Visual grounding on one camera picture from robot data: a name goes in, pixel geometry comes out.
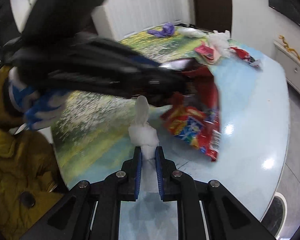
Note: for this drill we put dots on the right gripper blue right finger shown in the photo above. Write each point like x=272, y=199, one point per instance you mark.
x=205, y=210

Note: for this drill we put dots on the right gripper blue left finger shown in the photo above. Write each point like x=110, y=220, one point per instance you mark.
x=91, y=210

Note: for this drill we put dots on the white tissue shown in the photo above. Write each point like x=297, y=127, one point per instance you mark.
x=142, y=134

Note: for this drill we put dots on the red snack bag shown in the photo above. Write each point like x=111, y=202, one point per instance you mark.
x=194, y=118

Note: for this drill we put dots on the purple plastic bag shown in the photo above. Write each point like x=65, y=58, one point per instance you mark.
x=167, y=30

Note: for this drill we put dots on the white black trash bin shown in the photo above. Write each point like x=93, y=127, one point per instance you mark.
x=276, y=215

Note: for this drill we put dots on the blue white gloved left hand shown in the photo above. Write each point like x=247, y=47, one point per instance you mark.
x=39, y=111

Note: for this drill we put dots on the mustard yellow jacket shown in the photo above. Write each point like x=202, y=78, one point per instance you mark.
x=30, y=180

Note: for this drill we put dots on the pink red wrapper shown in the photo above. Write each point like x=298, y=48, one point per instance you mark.
x=208, y=53

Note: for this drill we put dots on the white crumpled plastic bag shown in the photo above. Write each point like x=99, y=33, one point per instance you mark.
x=220, y=41

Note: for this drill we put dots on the red black wrapper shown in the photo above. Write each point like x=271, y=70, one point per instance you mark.
x=246, y=57

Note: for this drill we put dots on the dark brown entrance door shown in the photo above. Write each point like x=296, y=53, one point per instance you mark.
x=213, y=14

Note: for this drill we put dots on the white grey TV stand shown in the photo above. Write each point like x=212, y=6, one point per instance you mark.
x=290, y=64

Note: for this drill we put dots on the golden dragon ornament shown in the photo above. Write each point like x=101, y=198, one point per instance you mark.
x=288, y=48

